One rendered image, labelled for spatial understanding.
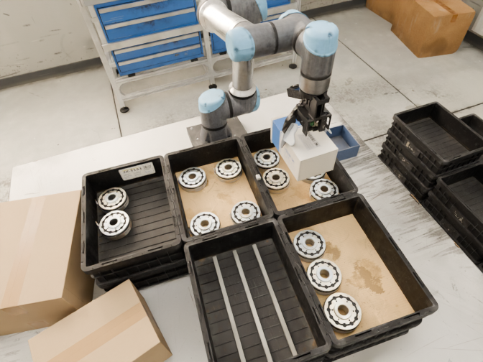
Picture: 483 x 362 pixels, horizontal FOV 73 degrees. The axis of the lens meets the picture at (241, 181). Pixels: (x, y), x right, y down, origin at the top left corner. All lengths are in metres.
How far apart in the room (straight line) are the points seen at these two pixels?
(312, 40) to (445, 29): 3.08
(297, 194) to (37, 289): 0.89
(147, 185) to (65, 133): 1.91
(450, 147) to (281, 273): 1.35
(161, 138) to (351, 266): 1.07
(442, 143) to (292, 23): 1.44
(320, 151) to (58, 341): 0.89
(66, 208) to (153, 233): 0.31
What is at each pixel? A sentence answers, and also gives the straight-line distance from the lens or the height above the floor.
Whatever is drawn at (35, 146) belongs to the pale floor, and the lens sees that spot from 3.18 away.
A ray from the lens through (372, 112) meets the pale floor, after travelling 3.01.
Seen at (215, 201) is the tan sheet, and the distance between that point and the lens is 1.21.
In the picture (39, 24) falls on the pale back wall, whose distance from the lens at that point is 3.76.
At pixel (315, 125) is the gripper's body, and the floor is 1.21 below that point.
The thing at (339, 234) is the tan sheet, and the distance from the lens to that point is 1.16.
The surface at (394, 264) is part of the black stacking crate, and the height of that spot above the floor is 0.88.
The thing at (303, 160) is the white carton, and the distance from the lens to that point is 0.93.
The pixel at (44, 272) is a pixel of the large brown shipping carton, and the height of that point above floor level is 0.90.
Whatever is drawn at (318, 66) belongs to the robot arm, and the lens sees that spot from 0.81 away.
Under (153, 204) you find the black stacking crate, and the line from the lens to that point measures 1.26.
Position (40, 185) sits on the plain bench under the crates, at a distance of 1.73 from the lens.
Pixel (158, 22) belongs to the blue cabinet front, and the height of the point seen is 0.68.
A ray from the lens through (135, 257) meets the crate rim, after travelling 1.05.
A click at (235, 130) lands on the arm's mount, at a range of 1.60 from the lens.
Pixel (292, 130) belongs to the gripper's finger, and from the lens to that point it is 0.94.
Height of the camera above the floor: 1.81
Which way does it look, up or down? 51 degrees down
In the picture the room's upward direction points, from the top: 4 degrees counter-clockwise
